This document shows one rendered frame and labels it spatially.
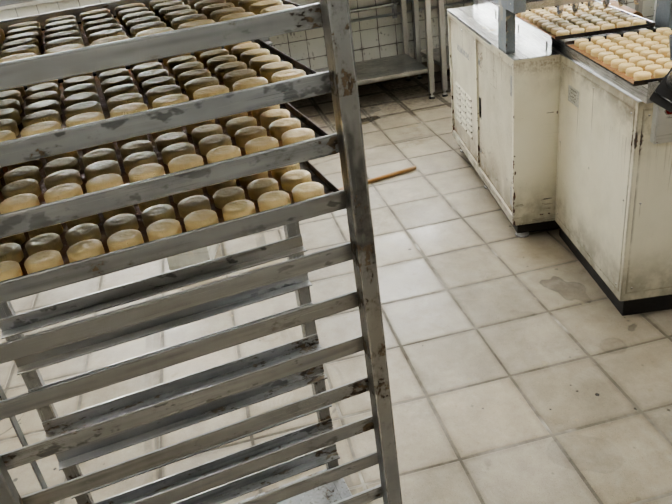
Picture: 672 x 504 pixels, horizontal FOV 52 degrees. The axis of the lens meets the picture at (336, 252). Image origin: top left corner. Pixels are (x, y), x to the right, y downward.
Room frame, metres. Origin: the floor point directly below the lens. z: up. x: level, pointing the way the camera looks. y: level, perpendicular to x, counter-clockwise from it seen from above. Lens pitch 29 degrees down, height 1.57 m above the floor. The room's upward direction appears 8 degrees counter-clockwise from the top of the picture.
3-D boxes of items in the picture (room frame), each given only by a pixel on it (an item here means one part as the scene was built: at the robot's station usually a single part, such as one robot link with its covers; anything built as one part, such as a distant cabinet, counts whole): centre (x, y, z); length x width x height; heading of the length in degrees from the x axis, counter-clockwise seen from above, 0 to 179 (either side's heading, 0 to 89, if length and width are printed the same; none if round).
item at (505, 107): (3.37, -1.17, 0.42); 1.28 x 0.72 x 0.84; 0
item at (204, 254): (3.06, 0.70, 0.08); 0.30 x 0.22 x 0.16; 175
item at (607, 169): (2.39, -1.17, 0.45); 0.70 x 0.34 x 0.90; 0
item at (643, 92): (3.01, -1.03, 0.87); 2.01 x 0.03 x 0.07; 0
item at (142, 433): (1.25, 0.37, 0.51); 0.64 x 0.03 x 0.03; 107
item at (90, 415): (1.25, 0.37, 0.60); 0.64 x 0.03 x 0.03; 107
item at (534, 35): (3.37, -0.97, 0.88); 1.28 x 0.01 x 0.07; 0
